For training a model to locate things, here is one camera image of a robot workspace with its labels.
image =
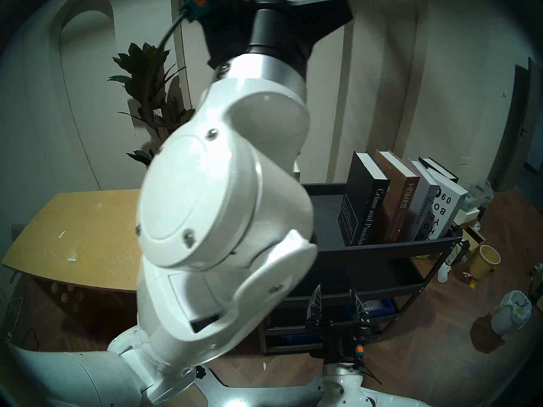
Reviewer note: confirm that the white bagged trash bin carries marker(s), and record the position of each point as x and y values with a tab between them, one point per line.
511	310

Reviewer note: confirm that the small white bottle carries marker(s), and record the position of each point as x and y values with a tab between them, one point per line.
443	272

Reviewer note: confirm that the black metal shelf cart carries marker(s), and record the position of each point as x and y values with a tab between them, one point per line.
382	257

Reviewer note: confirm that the green and white carton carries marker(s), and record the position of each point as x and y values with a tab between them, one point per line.
460	251

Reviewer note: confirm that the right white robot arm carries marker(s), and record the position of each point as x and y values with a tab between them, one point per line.
352	389

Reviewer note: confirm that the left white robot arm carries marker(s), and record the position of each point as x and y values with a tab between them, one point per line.
212	198

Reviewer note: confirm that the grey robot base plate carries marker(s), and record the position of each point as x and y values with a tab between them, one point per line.
254	393

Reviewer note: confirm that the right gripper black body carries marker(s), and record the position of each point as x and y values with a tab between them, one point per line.
339	340

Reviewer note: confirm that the blue plastic bin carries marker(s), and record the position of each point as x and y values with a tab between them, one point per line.
377	306

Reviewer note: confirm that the tall green potted plant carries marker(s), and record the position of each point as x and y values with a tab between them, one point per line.
144	71

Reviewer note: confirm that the white Designhotels Yearbook book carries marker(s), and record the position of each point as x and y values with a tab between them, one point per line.
449	202

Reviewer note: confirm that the grey Discontent book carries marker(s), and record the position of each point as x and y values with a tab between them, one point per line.
422	198

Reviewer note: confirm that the dark door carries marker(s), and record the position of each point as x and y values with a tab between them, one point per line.
519	130

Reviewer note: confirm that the brown cardboard box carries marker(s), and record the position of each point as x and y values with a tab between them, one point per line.
475	235

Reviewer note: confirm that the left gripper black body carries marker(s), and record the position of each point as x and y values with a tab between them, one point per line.
275	20

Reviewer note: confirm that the black Crime and Punishment book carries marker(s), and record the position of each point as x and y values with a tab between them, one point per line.
360	198

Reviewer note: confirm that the wooden display table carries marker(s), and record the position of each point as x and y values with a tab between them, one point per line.
85	232

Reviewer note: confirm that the brown Homes book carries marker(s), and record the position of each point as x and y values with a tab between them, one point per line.
398	190

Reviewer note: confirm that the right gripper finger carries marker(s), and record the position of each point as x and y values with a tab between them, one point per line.
316	306
356	310

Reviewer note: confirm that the yellow bucket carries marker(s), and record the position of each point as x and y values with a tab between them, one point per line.
483	262

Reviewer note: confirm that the black Century book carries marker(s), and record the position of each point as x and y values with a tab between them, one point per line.
441	166

